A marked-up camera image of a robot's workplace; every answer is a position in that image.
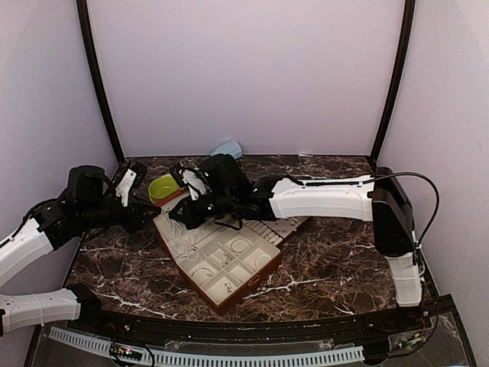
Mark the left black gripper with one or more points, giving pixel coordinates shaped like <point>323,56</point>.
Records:
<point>137,208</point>

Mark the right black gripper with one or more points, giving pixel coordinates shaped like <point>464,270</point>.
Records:
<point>191,218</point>

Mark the large red jewelry box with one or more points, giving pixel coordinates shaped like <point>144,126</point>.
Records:
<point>218,262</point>

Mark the small red jewelry tray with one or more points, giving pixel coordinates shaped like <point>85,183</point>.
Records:
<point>277,231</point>

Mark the white bangle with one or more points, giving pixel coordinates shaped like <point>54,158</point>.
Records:
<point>261,261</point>

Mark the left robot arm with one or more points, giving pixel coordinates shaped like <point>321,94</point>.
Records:
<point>20,249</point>

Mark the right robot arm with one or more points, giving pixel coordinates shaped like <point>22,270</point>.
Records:
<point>379,199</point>

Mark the light blue faceted cup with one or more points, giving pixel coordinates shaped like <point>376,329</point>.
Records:
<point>231,148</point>

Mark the green bowl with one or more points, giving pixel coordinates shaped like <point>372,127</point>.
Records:
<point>161,188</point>

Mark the white cable duct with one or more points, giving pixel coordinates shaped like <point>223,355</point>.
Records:
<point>201,354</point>

